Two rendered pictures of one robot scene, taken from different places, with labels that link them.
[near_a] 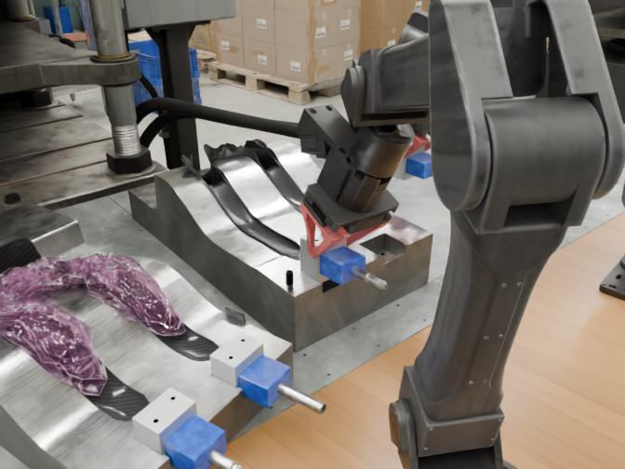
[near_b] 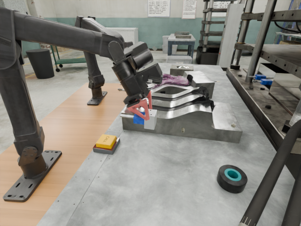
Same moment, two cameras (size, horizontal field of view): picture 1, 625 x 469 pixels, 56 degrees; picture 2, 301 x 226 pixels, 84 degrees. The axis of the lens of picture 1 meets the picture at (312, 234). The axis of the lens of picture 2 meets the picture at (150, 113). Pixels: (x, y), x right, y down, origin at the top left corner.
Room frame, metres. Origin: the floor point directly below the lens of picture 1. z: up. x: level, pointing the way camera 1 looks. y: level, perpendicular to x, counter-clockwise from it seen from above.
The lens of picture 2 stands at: (1.33, -0.48, 1.24)
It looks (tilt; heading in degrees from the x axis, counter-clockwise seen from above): 29 degrees down; 141
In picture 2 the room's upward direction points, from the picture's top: straight up
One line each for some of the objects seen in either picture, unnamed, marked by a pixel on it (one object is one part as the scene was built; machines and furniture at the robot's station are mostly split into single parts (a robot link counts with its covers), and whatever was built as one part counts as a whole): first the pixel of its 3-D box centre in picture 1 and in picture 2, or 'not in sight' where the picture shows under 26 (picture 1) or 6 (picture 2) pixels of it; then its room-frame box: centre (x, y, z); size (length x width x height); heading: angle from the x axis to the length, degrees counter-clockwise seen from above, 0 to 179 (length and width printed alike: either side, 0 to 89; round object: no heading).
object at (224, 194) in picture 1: (263, 190); (178, 98); (0.85, 0.08, 0.92); 0.35 x 0.16 x 0.09; 39
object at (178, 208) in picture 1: (264, 212); (180, 108); (0.87, 0.08, 0.87); 0.50 x 0.26 x 0.14; 39
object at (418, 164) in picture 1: (428, 167); (137, 117); (0.90, -0.19, 0.94); 0.13 x 0.05 x 0.05; 40
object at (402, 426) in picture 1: (445, 435); (96, 83); (0.36, -0.12, 0.90); 0.09 x 0.06 x 0.06; 100
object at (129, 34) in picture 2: not in sight; (119, 40); (-5.43, 3.35, 0.47); 1.52 x 0.77 x 0.94; 42
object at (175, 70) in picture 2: not in sight; (181, 71); (0.35, 0.69, 0.84); 0.20 x 0.15 x 0.07; 39
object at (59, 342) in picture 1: (65, 297); (169, 79); (0.58, 0.30, 0.90); 0.26 x 0.18 x 0.08; 56
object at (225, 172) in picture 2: not in sight; (231, 178); (1.22, -0.07, 0.82); 0.08 x 0.08 x 0.04
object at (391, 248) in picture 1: (381, 255); not in sight; (0.73, -0.10, 0.87); 0.05 x 0.05 x 0.04; 39
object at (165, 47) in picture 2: not in sight; (169, 49); (-3.84, 4.78, 0.16); 0.60 x 0.42 x 0.33; 38
